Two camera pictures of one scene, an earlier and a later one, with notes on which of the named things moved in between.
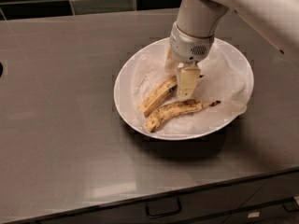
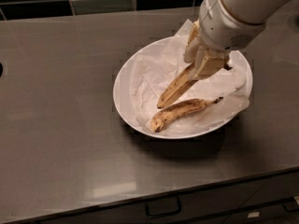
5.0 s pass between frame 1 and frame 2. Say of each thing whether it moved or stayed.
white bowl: stayed
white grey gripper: moved
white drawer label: stayed
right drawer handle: stayed
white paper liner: stayed
